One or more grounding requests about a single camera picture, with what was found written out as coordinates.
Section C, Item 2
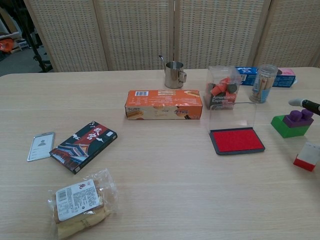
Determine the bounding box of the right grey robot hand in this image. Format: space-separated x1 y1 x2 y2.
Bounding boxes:
288 98 320 116

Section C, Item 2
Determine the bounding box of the red and white block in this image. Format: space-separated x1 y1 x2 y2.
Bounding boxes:
292 141 320 173

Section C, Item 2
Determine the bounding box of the red ink pad clear lid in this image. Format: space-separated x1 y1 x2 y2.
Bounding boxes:
208 101 266 156

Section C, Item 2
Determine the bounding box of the purple two-stud toy block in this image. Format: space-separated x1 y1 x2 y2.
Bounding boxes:
282 109 315 130

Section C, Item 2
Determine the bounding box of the blue cookie box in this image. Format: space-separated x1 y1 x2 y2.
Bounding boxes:
234 66 297 88

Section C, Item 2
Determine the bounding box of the green toy block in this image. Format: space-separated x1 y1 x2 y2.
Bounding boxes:
270 114 310 139

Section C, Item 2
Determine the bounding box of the clear jar of biscuit sticks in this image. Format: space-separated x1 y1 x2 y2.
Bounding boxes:
249 64 279 104

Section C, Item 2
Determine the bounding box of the clear box of coffee capsules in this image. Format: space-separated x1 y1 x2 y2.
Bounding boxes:
203 65 242 111

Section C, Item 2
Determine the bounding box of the steel pitcher with thin spout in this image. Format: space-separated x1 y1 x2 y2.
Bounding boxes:
157 55 188 89

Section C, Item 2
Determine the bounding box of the orange biscuit box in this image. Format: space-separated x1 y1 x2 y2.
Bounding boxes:
124 89 204 121

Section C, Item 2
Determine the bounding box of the wooden rattan folding screen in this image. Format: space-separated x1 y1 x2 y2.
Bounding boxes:
23 0 320 73

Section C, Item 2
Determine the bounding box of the dark red patterned card box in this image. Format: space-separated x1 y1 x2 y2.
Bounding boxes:
49 120 119 175

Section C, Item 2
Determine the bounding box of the bagged bread snack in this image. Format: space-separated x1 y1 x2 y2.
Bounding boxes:
47 167 119 240

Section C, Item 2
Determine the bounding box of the clear ID card holder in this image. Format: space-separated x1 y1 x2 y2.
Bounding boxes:
26 131 56 163

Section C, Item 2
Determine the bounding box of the black tripod stand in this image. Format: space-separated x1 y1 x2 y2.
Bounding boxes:
13 0 55 73

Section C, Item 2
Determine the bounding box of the orange bag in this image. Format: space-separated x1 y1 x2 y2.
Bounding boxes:
0 38 13 53

